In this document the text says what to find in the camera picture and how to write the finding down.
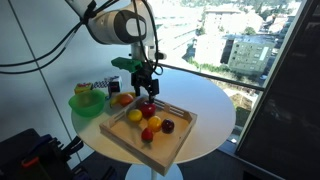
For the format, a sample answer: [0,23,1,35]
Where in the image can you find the yellow lemon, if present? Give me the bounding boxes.
[128,109,142,122]

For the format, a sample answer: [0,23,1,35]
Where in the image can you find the round white table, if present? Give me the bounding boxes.
[70,67,237,180]

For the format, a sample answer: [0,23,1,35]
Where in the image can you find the black equipment bag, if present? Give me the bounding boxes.
[0,129,94,180]

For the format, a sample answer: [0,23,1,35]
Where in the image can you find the window handrail bar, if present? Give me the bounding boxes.
[160,63,266,91]

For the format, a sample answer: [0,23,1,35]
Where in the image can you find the red apple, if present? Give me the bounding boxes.
[139,102,156,118]

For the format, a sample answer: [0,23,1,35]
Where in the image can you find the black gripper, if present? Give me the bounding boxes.
[131,61,159,103]

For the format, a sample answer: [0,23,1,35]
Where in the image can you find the small red tomato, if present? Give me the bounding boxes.
[141,128,153,143]

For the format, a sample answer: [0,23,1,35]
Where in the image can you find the yellow orange bell pepper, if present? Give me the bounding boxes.
[148,116,162,132]

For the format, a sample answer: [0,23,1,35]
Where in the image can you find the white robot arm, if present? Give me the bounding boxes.
[65,0,166,103]

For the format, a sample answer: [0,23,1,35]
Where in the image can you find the black white patterned cube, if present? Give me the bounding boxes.
[93,80,109,89]

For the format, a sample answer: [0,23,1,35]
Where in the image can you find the dark purple plum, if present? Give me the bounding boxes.
[162,119,175,134]

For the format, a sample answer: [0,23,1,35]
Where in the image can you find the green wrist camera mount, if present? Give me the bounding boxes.
[111,57,142,73]

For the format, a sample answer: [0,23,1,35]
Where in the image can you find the green plastic bowl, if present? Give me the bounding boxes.
[68,90,105,117]

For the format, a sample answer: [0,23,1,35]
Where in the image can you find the colourful soft cube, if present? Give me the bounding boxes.
[74,83,92,94]

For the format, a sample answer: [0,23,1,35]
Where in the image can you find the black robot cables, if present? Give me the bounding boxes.
[0,0,164,76]

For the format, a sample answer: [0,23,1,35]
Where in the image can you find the wooden tray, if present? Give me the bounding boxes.
[100,95,197,176]

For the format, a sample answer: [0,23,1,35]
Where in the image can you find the yellow banana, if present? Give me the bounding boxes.
[109,92,136,107]

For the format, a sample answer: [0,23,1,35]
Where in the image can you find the orange fruit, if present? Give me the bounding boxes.
[119,94,133,107]

